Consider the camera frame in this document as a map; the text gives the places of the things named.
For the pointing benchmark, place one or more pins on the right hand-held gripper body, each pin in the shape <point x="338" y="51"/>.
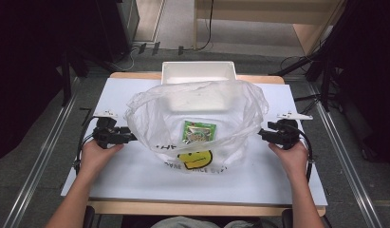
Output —
<point x="287" y="134"/>

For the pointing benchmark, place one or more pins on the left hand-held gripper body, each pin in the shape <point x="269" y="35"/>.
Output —
<point x="106" y="134"/>

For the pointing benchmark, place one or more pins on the translucent white plastic bag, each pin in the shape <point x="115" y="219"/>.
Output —
<point x="151" y="110"/>

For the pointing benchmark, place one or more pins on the green snack packet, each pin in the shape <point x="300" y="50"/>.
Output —
<point x="199" y="131"/>

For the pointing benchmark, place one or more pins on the person's right hand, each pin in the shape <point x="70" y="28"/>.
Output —
<point x="290" y="161"/>

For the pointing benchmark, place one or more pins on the black tripod stand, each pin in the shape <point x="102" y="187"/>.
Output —
<point x="309" y="63"/>

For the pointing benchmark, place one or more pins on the black chair armrest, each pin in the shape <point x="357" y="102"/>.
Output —
<point x="287" y="220"/>
<point x="88" y="218"/>

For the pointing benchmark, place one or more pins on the wooden table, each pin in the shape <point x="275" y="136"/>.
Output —
<point x="183" y="209"/>

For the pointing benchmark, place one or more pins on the white plastic bin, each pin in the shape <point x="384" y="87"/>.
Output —
<point x="199" y="70"/>

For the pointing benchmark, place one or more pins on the dark cabinet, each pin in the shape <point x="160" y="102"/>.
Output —
<point x="120" y="28"/>

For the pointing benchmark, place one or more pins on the person's grey pants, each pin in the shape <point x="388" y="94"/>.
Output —
<point x="183" y="223"/>

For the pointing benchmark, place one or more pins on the black curtain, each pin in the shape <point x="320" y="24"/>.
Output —
<point x="369" y="63"/>
<point x="25" y="63"/>

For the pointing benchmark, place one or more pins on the light wooden shelf unit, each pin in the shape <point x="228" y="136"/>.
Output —
<point x="262" y="12"/>

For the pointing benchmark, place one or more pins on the metal floor rail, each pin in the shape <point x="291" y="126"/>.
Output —
<point x="40" y="158"/>
<point x="344" y="158"/>

